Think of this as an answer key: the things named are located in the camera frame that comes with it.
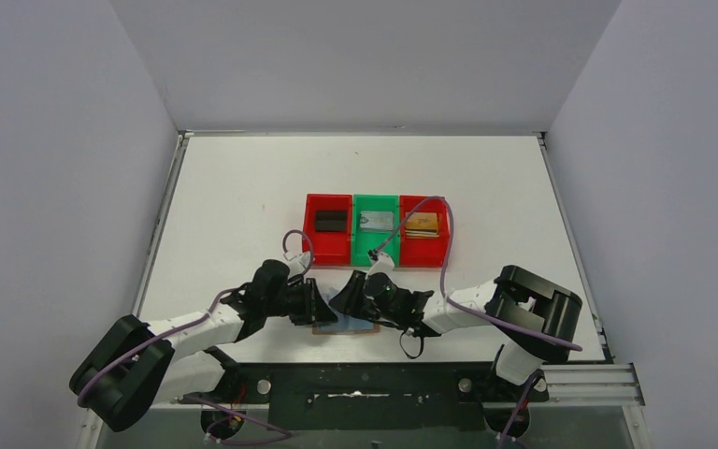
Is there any tan leather card holder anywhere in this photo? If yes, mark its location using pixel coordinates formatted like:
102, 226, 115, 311
312, 308, 380, 336

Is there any red bin with black card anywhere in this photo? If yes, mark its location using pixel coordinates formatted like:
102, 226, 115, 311
302, 194, 352, 267

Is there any green plastic bin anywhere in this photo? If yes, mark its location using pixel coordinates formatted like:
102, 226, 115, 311
351, 195, 400, 267

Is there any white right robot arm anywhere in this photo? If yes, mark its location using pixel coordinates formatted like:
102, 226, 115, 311
329, 265, 582, 385

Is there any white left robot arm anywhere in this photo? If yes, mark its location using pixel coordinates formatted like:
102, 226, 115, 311
69, 259, 338, 431

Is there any silver card stack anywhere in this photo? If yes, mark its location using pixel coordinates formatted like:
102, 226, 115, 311
358, 210, 395, 233

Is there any black card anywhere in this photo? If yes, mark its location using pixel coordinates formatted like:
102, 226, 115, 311
314, 210, 348, 233

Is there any gold card stack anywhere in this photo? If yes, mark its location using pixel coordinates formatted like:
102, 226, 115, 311
404, 212, 439, 239

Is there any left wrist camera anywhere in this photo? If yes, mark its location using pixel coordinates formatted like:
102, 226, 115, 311
283, 251, 313, 277

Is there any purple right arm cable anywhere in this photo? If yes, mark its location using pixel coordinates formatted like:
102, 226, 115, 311
367, 196, 584, 449

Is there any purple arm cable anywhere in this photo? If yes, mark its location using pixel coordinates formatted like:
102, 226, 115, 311
367, 196, 584, 449
77, 229, 316, 447

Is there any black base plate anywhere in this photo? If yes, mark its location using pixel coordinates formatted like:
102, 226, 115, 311
185, 362, 549, 437

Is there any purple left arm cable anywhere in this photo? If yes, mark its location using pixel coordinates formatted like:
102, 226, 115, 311
77, 229, 316, 447

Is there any aluminium frame rail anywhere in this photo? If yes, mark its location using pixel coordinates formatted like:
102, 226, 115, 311
536, 364, 645, 407

